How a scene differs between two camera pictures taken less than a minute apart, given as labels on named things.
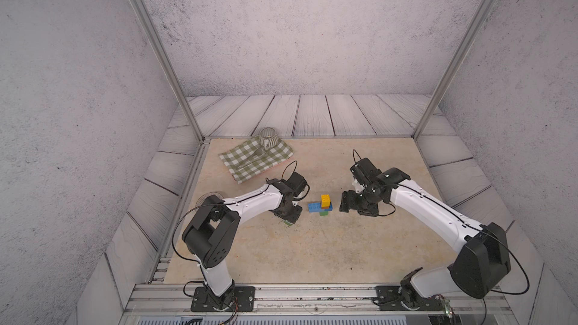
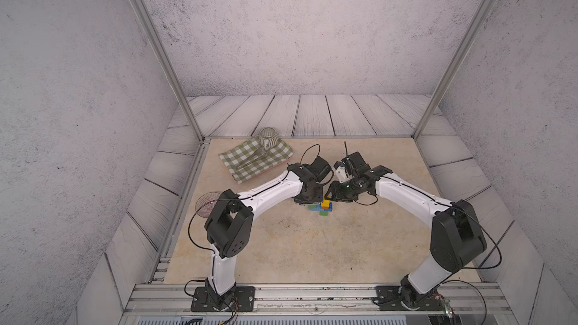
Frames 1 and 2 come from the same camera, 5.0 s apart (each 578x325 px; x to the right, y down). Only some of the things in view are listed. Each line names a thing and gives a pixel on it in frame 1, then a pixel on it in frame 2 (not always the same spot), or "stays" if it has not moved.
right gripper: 347,201 -> 336,194
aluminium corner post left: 154,37 stays
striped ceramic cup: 268,138 stays
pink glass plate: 200,201 stays
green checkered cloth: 250,157 stays
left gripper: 293,219 -> 301,201
